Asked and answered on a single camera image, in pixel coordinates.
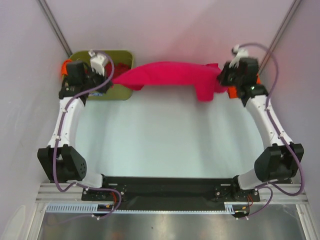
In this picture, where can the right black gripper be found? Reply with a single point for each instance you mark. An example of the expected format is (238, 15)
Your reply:
(222, 78)

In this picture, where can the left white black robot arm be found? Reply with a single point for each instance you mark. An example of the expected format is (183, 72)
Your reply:
(60, 160)

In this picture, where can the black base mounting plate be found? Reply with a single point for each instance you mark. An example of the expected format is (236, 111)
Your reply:
(176, 192)

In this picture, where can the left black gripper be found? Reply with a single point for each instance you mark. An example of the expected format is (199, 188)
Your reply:
(92, 72)

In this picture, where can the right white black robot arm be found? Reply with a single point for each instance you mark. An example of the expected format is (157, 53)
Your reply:
(281, 157)

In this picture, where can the dark red t shirt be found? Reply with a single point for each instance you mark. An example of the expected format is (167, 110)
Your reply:
(119, 69)

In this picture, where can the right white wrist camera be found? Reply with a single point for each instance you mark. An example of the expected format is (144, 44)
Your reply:
(239, 53)

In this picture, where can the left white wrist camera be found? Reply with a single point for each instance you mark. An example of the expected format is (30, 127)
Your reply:
(98, 62)

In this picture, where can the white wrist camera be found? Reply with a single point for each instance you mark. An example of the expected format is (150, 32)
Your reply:
(98, 62)
(239, 53)

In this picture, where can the orange cloth on bin rim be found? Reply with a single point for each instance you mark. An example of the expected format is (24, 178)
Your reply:
(63, 70)

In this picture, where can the aluminium frame rail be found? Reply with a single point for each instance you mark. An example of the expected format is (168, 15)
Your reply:
(48, 193)

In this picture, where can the slotted cable duct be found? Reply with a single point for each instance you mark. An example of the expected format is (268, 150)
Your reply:
(105, 208)

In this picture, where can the olive green plastic bin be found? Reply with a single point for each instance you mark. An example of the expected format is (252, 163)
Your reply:
(118, 91)

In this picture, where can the folded orange t shirt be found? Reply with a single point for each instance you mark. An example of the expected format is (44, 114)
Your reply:
(232, 92)

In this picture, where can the pink t shirt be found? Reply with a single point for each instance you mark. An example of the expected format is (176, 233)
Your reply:
(203, 77)

